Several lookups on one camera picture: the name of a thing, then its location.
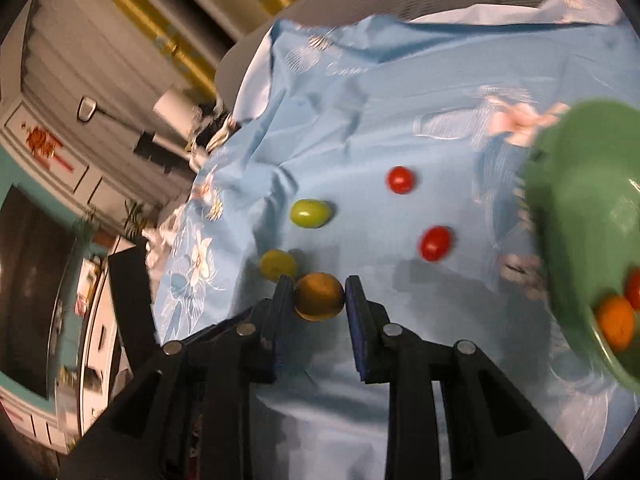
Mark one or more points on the dark television screen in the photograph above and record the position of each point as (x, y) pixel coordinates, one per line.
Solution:
(35, 252)

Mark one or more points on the green oval fruit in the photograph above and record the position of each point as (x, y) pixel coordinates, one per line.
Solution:
(310, 214)

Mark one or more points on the white lamp shade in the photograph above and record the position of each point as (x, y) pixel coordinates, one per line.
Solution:
(178, 111)

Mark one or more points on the black stand with mirror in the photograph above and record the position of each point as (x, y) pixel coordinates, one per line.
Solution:
(150, 146)

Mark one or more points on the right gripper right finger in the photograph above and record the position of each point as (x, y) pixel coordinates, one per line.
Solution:
(388, 353)

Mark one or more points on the red paper wall ornament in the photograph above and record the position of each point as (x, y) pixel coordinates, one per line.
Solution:
(45, 147)

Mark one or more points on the red tomato in bowl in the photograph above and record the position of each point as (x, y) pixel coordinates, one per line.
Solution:
(632, 288)

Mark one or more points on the grey pleated curtain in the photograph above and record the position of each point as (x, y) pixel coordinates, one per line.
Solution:
(75, 48)

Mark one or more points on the yellow-green small fruit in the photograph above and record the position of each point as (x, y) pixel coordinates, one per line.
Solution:
(276, 263)

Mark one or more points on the red cherry tomato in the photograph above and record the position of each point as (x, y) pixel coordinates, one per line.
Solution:
(401, 180)
(435, 243)

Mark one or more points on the white tv cabinet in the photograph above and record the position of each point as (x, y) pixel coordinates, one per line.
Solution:
(89, 352)

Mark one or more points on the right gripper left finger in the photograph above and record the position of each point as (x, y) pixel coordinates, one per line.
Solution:
(225, 360)

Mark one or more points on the orange-brown round fruit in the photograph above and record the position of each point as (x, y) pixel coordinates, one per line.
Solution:
(318, 297)

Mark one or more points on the potted green plant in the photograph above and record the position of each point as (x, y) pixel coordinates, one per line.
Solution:
(136, 219)

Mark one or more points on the orange tangerine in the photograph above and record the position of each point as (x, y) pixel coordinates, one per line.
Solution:
(616, 321)

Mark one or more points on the light blue floral cloth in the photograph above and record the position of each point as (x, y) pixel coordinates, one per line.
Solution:
(328, 112)

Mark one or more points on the green plastic bowl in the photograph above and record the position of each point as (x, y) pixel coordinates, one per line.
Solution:
(582, 190)

